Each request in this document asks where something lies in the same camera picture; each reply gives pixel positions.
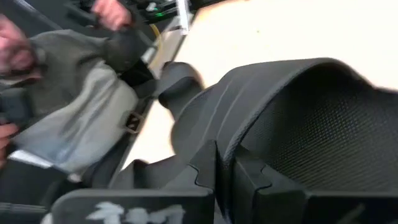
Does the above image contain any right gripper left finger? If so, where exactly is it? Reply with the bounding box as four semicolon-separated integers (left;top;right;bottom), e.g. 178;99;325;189
49;139;218;224

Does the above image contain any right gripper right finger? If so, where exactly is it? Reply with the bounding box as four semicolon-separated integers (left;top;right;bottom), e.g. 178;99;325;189
217;145;398;224

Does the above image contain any black rubber slide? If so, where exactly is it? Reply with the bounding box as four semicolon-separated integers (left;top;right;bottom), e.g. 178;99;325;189
157;57;398;194

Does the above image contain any person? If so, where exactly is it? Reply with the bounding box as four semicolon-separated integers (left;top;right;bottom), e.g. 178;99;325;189
0;0;156;187

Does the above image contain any silver aluminium extrusion bar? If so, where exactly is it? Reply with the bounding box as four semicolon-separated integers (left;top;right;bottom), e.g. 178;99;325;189
141;0;194;78

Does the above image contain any person's hand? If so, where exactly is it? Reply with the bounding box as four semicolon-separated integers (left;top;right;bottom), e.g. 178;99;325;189
0;14;42;77
91;0;134;31

